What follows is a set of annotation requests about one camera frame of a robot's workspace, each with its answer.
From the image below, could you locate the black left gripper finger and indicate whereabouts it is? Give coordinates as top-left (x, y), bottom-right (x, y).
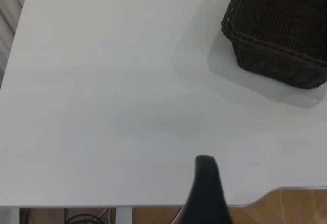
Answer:
top-left (178, 154), bottom-right (235, 224)

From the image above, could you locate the black wicker basket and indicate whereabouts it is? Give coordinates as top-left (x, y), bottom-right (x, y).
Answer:
top-left (221, 0), bottom-right (327, 89)

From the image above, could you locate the white table leg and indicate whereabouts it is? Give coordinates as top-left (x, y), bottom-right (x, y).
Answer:
top-left (116, 207), bottom-right (133, 224)

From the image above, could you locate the white floor cable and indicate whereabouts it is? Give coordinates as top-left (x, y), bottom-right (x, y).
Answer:
top-left (98, 207), bottom-right (113, 222)

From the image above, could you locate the black floor cable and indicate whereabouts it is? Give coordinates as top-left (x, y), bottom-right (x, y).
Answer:
top-left (63, 208), bottom-right (103, 224)

